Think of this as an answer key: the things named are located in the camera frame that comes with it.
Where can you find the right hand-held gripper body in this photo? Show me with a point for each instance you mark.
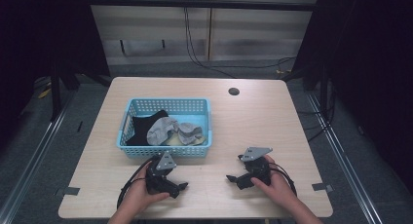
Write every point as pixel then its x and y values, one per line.
pixel 258 170

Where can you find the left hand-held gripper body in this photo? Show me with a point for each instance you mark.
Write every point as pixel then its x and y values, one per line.
pixel 159 180

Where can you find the pale yellow sock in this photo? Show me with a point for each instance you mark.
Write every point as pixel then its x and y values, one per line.
pixel 173 140

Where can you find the large grey sock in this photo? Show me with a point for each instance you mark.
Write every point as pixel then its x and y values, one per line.
pixel 160 129

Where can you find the small grey sock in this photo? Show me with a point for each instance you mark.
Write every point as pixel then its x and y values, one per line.
pixel 190 132

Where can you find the black sock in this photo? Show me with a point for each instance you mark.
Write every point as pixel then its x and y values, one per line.
pixel 142 128

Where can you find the blue plastic basket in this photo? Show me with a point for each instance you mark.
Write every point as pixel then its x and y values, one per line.
pixel 168 106

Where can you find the person's left hand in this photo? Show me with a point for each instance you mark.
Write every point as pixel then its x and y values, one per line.
pixel 138 196

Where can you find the person's right hand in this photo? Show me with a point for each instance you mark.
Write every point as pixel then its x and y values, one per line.
pixel 279 188

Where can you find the grey tape strip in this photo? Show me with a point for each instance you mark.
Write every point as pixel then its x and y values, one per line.
pixel 321 187
pixel 70 191

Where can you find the black metal stand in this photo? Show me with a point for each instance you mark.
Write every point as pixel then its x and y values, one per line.
pixel 56 94

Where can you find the yellow floor item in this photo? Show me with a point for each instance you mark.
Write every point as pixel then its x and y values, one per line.
pixel 44 93

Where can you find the black horizontal bar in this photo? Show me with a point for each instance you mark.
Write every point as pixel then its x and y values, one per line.
pixel 201 4

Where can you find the black curtain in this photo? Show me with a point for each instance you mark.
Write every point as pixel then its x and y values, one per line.
pixel 373 55
pixel 42 32

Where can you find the metal floor rail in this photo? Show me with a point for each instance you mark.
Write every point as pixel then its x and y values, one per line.
pixel 29 172
pixel 344 165

